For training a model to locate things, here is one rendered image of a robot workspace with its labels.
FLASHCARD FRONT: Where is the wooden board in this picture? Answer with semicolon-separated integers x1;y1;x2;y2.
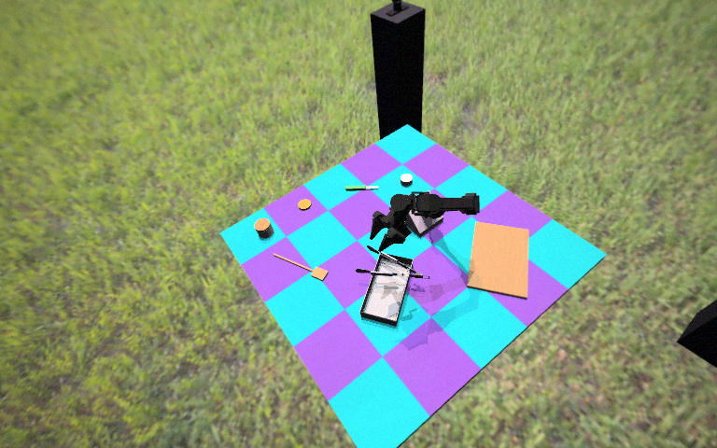
467;221;529;299

